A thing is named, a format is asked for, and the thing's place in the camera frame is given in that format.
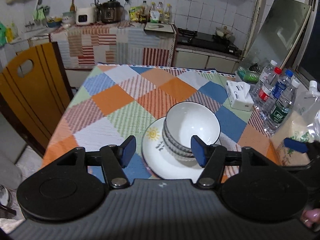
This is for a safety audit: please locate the yellow snack bag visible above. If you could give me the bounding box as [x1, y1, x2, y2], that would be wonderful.
[129, 6, 141, 22]

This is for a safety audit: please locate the rice bag with handle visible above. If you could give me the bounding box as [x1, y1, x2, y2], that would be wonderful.
[270, 80, 319, 166]

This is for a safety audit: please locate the striped counter cloth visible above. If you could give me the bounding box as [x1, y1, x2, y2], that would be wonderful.
[49, 21, 177, 70]

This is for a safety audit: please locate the patchwork tablecloth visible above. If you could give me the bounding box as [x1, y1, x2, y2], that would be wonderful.
[43, 64, 278, 165]

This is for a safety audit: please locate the black pressure cooker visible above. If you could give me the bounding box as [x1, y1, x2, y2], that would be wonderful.
[101, 0, 124, 24]

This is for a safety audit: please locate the red label water bottle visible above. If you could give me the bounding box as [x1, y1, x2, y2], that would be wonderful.
[254, 67, 282, 110]

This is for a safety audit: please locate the pot on stove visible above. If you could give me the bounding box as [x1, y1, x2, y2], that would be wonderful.
[215, 26, 233, 39]

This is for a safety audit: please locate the white sun plate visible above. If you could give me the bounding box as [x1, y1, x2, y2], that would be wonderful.
[141, 116, 222, 180]

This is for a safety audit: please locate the white cap water bottle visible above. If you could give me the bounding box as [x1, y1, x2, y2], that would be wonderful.
[251, 60, 277, 101]

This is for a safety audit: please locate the gas stove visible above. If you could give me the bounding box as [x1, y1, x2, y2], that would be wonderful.
[177, 28, 242, 57]

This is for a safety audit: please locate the green plastic basket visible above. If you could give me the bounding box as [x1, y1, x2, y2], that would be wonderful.
[237, 63, 260, 83]

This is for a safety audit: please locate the wooden folding chair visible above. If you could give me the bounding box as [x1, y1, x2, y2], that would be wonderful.
[1, 42, 73, 156]

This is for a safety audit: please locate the green label water bottle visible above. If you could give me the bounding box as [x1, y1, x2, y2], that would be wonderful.
[263, 79, 301, 134]

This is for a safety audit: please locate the white rice cooker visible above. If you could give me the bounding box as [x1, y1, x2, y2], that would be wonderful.
[75, 7, 97, 26]

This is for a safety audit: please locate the white bowl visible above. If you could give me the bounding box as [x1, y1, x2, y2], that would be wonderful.
[162, 131, 196, 161]
[164, 101, 221, 151]
[162, 122, 195, 161]

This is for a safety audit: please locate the person right hand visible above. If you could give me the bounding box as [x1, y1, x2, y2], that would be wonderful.
[300, 209, 320, 228]

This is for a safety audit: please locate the blue label water bottle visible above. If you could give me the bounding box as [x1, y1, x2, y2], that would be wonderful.
[261, 69, 294, 116]

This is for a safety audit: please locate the cutting board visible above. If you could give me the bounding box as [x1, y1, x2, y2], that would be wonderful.
[144, 22, 174, 34]

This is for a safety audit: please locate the oil bottle right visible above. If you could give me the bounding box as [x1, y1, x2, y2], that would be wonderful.
[163, 4, 172, 24]

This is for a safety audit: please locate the white tissue pack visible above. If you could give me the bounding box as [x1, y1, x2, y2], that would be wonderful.
[225, 80, 254, 112]

